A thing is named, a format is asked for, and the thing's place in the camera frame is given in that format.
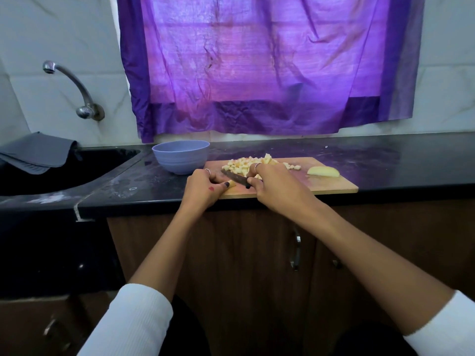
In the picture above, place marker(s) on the pile of diced potato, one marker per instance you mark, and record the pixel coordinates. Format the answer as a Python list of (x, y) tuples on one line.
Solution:
[(252, 165)]

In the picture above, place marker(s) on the wooden cutting board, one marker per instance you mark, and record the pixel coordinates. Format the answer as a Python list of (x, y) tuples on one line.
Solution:
[(334, 185)]

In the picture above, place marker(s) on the person's right forearm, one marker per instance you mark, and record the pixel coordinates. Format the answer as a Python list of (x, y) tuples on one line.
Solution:
[(378, 263)]

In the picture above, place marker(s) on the person's dark trousers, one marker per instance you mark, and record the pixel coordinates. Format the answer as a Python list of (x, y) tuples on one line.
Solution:
[(193, 337)]

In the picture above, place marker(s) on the purple cloth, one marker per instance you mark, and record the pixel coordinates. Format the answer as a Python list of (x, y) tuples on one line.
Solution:
[(274, 63)]

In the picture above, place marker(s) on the metal faucet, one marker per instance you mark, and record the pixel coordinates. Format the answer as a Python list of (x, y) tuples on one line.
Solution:
[(89, 109)]

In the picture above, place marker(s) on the person's left hand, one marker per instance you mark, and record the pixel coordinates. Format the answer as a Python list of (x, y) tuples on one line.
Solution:
[(202, 189)]

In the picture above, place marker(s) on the blue bowl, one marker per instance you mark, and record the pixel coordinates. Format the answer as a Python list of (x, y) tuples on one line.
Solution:
[(181, 156)]

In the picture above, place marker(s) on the dark sink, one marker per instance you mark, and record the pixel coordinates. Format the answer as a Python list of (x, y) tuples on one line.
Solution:
[(70, 170)]

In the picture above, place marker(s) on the grey cloth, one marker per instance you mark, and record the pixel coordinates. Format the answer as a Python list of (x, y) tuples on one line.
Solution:
[(37, 152)]

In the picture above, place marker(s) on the potato slice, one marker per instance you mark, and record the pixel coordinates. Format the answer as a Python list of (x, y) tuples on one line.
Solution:
[(323, 171)]

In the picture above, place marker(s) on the person's right hand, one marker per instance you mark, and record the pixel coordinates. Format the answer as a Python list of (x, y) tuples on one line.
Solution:
[(282, 189)]

